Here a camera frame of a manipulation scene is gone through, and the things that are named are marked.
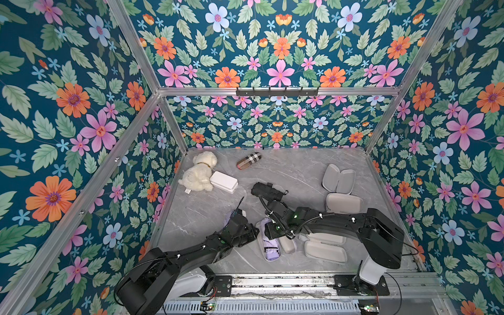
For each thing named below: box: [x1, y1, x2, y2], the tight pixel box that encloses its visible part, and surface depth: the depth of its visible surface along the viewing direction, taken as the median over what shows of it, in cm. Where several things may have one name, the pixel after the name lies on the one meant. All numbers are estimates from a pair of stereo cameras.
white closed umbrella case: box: [210, 170, 239, 195], surface depth 102 cm
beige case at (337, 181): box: [321, 163, 357, 195], surface depth 106 cm
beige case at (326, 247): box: [304, 232, 348, 263], surface depth 84 cm
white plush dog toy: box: [177, 150, 218, 192], surface depth 101 cm
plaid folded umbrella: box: [236, 151, 262, 170], surface depth 113 cm
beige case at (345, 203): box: [325, 192, 365, 214], surface depth 97 cm
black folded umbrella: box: [250, 181, 289, 202], surface depth 100 cm
